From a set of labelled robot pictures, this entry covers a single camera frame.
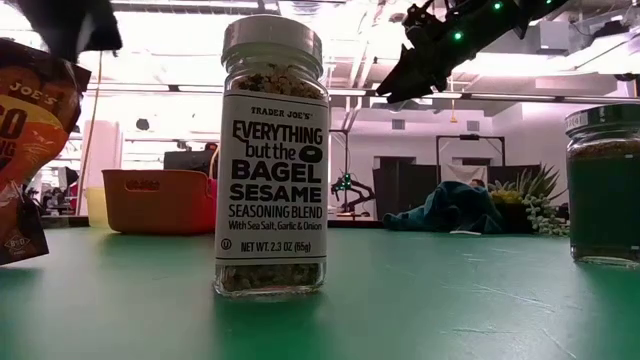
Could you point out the black frame stand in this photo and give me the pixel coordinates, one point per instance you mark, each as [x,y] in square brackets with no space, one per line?
[470,137]

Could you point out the orange plastic bin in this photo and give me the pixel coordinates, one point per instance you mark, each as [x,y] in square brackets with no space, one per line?
[160,205]

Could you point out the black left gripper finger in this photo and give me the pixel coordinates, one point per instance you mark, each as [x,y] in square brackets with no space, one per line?
[105,35]
[57,25]

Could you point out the dark backdrop panel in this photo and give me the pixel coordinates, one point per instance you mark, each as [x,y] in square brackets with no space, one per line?
[410,185]

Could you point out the person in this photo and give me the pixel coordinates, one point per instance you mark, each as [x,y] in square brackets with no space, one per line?
[477,183]

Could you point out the green-lidded spice jar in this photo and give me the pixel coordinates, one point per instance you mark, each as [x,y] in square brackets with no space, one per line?
[605,200]

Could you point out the potted succulent plant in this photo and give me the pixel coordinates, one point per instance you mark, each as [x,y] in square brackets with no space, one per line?
[530,200]

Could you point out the white paper tag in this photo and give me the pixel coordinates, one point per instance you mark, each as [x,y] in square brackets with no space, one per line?
[465,232]

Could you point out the black monitor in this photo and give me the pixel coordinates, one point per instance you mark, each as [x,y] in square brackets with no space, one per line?
[187,162]

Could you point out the orange seasoning packet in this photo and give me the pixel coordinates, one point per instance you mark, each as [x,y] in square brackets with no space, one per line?
[35,150]

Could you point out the bagel seasoning glass jar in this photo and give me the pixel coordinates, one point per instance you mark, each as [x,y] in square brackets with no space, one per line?
[272,175]

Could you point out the background black robot arm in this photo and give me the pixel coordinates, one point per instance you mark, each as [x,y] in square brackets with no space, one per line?
[357,192]

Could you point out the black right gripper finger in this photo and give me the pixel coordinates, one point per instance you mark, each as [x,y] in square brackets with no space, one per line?
[407,75]
[412,98]

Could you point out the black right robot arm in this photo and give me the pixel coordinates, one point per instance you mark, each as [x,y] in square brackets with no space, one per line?
[500,25]

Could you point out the teal cloth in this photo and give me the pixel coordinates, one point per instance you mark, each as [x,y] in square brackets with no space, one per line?
[450,210]

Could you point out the green table mat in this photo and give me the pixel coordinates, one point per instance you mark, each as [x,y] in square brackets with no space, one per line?
[450,300]

